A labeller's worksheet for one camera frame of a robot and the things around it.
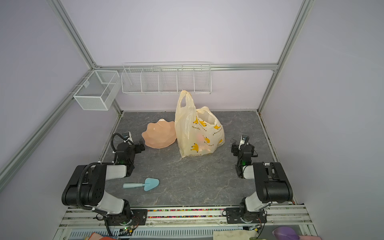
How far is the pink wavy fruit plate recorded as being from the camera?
3.31ft

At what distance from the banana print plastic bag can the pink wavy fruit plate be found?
0.10 m

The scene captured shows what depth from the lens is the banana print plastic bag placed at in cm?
82
